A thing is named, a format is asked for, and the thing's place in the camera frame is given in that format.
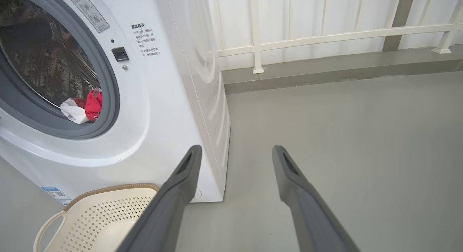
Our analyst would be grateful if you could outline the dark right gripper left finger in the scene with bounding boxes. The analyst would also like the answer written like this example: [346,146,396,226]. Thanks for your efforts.
[116,145,203,252]

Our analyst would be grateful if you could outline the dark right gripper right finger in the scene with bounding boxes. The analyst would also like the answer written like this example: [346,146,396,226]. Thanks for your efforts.
[272,145,360,252]

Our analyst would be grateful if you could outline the red and white garment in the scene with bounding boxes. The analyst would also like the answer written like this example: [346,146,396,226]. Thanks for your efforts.
[60,87,103,125]

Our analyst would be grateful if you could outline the cream laundry basket brown rim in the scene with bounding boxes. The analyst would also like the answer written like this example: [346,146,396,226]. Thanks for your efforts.
[33,183,160,252]

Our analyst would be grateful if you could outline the white front-load washing machine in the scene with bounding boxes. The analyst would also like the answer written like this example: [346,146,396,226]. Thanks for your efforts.
[0,0,231,205]

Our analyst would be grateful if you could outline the blue energy label sticker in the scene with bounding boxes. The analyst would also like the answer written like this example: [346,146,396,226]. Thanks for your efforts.
[41,187,72,205]

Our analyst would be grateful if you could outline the white metal railing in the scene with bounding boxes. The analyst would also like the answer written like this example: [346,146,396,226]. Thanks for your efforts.
[213,0,463,74]

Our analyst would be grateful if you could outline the grey warning sticker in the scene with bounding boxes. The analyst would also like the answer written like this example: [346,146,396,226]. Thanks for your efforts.
[63,0,110,33]

